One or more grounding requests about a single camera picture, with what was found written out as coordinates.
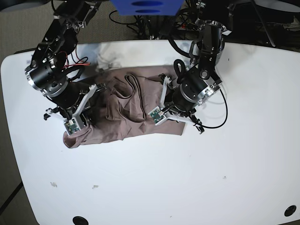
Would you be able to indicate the mauve T-shirt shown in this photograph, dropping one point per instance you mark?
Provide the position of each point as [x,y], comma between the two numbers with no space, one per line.
[130,95]

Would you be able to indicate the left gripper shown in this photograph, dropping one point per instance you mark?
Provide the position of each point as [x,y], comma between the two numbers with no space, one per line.
[173,106]

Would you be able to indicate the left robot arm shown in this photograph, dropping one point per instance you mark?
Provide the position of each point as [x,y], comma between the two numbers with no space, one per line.
[265,22]

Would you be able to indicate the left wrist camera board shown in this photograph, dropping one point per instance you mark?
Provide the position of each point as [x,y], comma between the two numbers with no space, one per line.
[157,115]

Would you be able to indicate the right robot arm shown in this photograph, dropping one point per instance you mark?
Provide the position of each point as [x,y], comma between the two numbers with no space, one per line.
[51,73]

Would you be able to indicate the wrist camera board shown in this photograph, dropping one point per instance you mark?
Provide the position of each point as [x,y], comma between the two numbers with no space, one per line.
[74,125]
[157,115]

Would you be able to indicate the black power strip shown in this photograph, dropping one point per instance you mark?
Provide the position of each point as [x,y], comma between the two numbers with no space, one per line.
[186,26]

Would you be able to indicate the black table grommet right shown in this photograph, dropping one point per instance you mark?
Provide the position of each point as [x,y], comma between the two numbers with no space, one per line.
[290,210]

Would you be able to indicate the black table grommet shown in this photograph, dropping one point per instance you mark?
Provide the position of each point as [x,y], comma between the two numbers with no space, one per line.
[290,210]
[78,220]

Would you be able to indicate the black table grommet left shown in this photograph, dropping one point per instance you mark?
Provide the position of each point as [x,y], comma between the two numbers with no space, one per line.
[78,220]

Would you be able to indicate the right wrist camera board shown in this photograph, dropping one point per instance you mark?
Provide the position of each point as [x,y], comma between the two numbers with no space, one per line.
[74,125]

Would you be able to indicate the blue plastic mount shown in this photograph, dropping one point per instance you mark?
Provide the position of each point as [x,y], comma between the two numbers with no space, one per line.
[147,7]

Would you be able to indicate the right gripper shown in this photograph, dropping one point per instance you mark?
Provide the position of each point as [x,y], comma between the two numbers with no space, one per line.
[68,98]

